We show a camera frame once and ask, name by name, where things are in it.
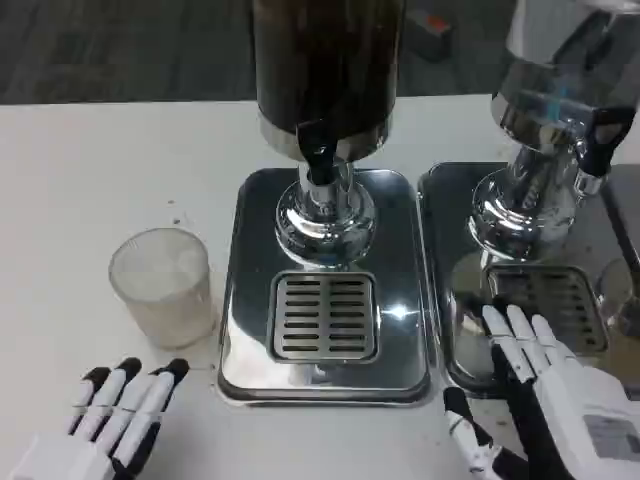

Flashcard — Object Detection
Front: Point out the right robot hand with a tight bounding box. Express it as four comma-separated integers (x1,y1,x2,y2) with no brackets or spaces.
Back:
442,303,640,480

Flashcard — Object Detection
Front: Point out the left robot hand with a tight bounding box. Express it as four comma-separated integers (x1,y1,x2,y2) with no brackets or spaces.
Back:
8,356,191,480

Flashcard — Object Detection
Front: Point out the clear ribbed glass cup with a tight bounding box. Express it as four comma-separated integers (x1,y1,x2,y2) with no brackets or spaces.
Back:
108,227,217,350

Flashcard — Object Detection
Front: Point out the steel drip grid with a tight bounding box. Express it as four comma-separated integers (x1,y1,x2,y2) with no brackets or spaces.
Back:
269,271,380,362
482,264,610,354

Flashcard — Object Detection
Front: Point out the steel drip tray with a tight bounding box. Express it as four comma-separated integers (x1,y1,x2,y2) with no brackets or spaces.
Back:
417,161,624,399
216,167,432,405

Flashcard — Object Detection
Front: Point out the clear steel drink dispenser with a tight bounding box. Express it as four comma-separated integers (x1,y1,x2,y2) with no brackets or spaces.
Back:
467,0,640,261

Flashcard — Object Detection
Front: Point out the black tap of dark dispenser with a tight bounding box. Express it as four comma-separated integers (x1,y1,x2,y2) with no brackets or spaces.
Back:
295,118,340,186

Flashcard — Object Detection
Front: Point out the black box with orange patch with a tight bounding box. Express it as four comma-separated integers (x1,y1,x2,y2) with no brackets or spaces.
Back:
405,8,454,62

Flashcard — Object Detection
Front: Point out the dark drink dispenser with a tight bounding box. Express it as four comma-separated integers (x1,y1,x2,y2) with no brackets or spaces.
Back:
252,0,405,271

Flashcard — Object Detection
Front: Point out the black tap with loop handle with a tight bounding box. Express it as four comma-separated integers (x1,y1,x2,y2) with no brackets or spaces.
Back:
579,107,636,194

